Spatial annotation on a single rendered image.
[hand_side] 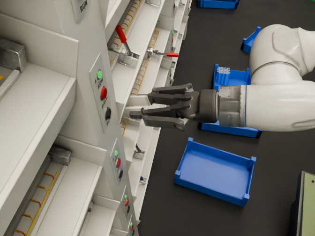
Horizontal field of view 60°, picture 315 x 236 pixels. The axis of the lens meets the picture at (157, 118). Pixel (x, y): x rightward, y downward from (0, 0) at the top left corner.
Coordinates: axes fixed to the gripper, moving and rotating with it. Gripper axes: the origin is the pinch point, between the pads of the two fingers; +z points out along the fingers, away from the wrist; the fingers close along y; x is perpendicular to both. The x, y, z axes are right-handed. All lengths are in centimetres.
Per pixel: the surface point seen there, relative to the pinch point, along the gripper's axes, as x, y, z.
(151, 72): 7.7, -22.3, 2.5
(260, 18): 68, -158, -35
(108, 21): -27.7, 10.9, -8.4
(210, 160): 63, -27, -11
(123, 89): -10.2, 5.3, -2.7
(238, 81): 64, -82, -21
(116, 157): -4.8, 17.8, -3.4
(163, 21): 4.1, -47.4, 3.0
